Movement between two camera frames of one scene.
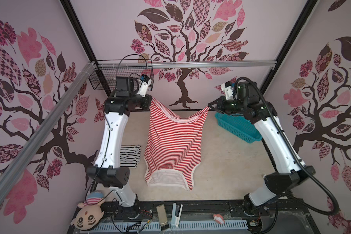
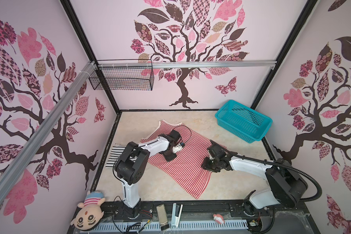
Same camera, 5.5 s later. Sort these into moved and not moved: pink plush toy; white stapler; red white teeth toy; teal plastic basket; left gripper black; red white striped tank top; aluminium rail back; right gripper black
Moved: right gripper black; left gripper black; red white striped tank top
Not moved: aluminium rail back; pink plush toy; teal plastic basket; white stapler; red white teeth toy
